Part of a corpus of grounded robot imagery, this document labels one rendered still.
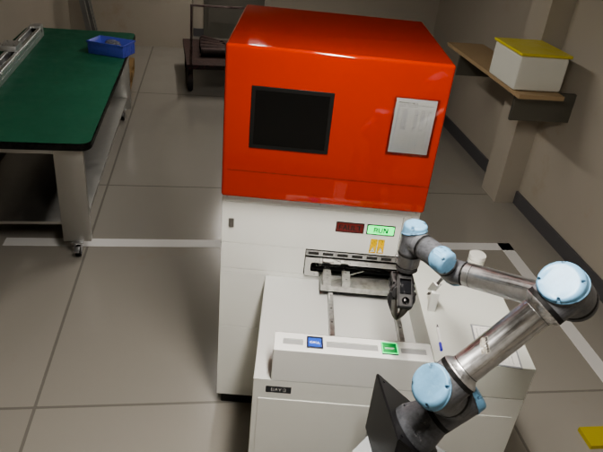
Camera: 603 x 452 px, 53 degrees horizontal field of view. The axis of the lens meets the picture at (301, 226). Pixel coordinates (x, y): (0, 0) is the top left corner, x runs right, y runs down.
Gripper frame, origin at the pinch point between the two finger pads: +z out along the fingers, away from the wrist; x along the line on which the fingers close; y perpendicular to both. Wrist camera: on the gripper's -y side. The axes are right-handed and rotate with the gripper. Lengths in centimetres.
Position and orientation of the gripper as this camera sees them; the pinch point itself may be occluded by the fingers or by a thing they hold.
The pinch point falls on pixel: (397, 317)
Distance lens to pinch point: 204.1
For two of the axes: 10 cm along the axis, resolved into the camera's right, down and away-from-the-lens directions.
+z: -0.9, 8.6, 5.0
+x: -10.0, -0.9, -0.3
